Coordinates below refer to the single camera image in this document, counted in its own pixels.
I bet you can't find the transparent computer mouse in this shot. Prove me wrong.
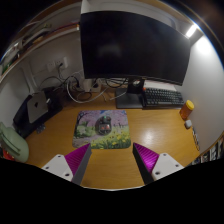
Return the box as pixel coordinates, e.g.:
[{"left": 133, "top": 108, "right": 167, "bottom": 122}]
[{"left": 94, "top": 115, "right": 113, "bottom": 136}]

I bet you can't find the pale green bag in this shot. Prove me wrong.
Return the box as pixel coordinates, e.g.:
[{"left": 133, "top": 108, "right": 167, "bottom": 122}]
[{"left": 0, "top": 121, "right": 30, "bottom": 164}]

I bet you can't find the white cable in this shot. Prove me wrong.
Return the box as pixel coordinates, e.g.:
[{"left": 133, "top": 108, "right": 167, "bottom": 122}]
[{"left": 65, "top": 78, "right": 109, "bottom": 104}]

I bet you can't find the black keyboard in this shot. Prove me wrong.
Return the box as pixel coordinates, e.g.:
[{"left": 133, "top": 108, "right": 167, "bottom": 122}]
[{"left": 142, "top": 87, "right": 185, "bottom": 108}]

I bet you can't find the orange jar with yellow lid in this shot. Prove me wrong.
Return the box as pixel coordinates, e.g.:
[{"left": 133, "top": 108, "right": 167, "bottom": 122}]
[{"left": 179, "top": 99, "right": 195, "bottom": 121}]

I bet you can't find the small grey earbuds case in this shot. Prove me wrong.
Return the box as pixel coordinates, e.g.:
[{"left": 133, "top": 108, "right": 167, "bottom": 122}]
[{"left": 184, "top": 119, "right": 194, "bottom": 130}]

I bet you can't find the flower meadow print mouse pad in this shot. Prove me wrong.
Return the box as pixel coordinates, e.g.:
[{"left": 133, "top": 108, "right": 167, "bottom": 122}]
[{"left": 72, "top": 109, "right": 132, "bottom": 150}]

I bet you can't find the bookshelf with books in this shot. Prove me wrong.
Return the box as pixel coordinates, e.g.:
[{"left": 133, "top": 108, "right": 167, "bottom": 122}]
[{"left": 191, "top": 133, "right": 224, "bottom": 167}]

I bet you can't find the wooden wall shelf unit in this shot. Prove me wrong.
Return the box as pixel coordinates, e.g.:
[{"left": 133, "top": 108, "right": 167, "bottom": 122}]
[{"left": 0, "top": 21, "right": 81, "bottom": 79}]

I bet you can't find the white power strip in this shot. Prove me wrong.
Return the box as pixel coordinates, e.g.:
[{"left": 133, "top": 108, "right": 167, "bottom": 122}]
[{"left": 78, "top": 78, "right": 103, "bottom": 93}]

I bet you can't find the silver mini computer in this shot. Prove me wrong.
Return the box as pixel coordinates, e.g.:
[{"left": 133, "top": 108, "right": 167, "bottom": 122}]
[{"left": 12, "top": 87, "right": 64, "bottom": 139}]

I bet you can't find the white wall outlet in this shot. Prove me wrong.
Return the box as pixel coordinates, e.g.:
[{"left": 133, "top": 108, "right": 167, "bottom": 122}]
[{"left": 46, "top": 56, "right": 69, "bottom": 72}]

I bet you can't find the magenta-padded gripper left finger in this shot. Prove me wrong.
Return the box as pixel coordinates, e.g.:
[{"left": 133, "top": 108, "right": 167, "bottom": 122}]
[{"left": 41, "top": 142, "right": 93, "bottom": 186}]

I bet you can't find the bright light bar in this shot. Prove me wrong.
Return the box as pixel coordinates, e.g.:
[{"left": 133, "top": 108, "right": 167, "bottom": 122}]
[{"left": 185, "top": 23, "right": 199, "bottom": 39}]

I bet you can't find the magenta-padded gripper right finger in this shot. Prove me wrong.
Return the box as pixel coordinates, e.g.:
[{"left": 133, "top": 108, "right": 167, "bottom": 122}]
[{"left": 132, "top": 142, "right": 185, "bottom": 185}]

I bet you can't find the black curved monitor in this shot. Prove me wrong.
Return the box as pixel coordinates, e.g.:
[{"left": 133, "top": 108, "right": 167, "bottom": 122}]
[{"left": 79, "top": 10, "right": 192, "bottom": 110}]

